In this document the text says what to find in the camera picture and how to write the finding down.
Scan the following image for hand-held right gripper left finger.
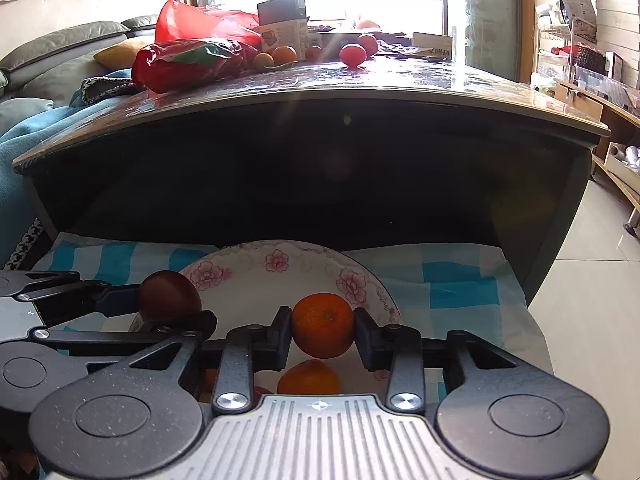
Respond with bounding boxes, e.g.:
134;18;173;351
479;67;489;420
107;305;293;415

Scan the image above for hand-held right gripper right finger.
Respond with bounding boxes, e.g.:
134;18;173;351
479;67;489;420
352;307;522;415

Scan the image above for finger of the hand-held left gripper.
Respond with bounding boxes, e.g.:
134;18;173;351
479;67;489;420
30;310;218;359
0;270;143;326

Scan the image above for white floral plate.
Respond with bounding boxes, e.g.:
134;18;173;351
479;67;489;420
127;240;405;397

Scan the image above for dark red plum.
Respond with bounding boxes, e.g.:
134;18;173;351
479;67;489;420
138;270;203;322

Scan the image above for blue checked tablecloth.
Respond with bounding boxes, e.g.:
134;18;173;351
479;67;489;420
32;232;555;402

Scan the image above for teal blanket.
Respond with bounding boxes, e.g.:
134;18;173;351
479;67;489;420
0;69;134;267

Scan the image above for dark coffee table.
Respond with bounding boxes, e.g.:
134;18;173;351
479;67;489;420
12;54;612;307

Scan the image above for dark patterned cushion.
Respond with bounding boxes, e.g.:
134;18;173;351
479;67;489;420
79;76;147;107

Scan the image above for grey sofa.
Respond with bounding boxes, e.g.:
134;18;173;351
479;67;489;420
0;15;159;126

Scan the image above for yellow cushion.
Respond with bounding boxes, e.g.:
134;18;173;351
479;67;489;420
93;40;157;69

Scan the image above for red and green package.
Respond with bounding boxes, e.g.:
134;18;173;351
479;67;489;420
132;39;259;94

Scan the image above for white printed box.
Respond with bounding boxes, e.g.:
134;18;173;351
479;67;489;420
260;19;310;59

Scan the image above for wooden media cabinet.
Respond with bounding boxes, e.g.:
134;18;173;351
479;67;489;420
552;80;640;239

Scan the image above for white metal rack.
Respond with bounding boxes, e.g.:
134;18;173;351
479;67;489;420
536;22;577;87

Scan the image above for printed carton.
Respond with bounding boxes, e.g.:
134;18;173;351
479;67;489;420
552;0;599;44

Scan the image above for white wooden boards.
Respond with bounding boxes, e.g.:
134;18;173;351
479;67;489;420
594;0;640;87

